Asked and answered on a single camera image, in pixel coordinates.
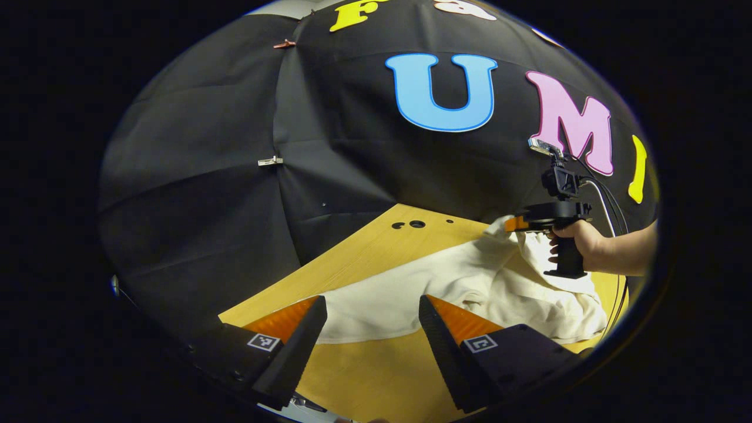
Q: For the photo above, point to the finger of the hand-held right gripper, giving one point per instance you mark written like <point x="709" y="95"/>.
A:
<point x="516" y="224"/>

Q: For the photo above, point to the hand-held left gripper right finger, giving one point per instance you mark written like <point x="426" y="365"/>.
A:
<point x="440" y="346"/>

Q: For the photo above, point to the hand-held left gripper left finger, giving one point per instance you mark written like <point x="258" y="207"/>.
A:
<point x="299" y="346"/>

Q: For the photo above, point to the white sweatshirt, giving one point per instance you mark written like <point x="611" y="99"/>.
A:
<point x="411" y="294"/>

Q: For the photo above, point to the black backdrop cloth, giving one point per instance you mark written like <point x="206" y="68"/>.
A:
<point x="235" y="176"/>

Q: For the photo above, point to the silver cloth clip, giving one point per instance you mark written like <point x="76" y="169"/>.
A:
<point x="270" y="160"/>

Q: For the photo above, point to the red cloth clip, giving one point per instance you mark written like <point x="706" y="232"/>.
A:
<point x="284" y="43"/>

